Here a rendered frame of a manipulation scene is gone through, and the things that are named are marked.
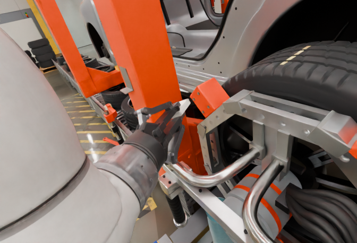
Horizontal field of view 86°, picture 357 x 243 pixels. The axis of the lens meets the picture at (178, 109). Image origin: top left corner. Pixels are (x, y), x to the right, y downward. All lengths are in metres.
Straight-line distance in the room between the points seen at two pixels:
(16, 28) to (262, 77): 11.06
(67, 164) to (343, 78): 0.46
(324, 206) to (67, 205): 0.35
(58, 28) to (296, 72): 2.35
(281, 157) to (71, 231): 0.41
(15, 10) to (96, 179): 13.19
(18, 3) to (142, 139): 13.12
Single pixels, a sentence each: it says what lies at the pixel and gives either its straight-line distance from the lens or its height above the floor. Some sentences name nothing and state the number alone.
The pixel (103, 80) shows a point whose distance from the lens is 2.67.
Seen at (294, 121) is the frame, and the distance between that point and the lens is 0.43.
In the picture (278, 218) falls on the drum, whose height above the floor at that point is 0.88.
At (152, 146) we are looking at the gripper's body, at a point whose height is 1.18.
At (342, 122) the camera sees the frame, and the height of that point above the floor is 1.12.
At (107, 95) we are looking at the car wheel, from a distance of 2.60.
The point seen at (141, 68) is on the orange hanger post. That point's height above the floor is 1.18.
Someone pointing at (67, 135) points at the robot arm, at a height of 1.28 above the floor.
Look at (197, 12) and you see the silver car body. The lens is 3.46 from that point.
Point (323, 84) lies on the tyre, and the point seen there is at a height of 1.16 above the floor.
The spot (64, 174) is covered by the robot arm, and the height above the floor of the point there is 1.26.
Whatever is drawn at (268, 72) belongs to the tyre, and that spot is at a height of 1.16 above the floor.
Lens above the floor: 1.36
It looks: 30 degrees down
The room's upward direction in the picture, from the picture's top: 14 degrees counter-clockwise
